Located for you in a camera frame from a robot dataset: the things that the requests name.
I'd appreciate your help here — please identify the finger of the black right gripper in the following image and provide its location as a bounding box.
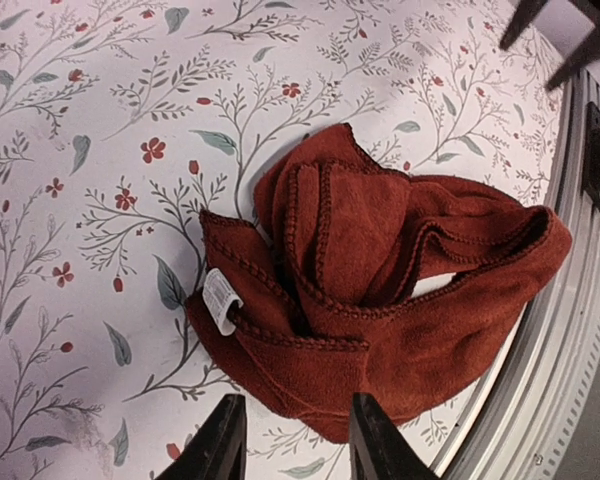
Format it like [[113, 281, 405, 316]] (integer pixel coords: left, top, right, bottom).
[[499, 0, 548, 50], [545, 21, 600, 91]]

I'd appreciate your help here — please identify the dark red towel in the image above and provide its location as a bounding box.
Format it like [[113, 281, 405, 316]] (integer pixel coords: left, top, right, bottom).
[[186, 124, 572, 443]]

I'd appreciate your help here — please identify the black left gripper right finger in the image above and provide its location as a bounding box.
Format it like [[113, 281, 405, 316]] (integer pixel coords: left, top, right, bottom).
[[349, 393, 434, 480]]

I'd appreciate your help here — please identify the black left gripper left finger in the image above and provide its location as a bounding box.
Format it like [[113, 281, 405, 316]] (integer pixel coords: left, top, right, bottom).
[[156, 394, 247, 480]]

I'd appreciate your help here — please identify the aluminium front table rail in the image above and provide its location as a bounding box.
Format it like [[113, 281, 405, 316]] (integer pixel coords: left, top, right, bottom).
[[431, 70, 600, 479]]

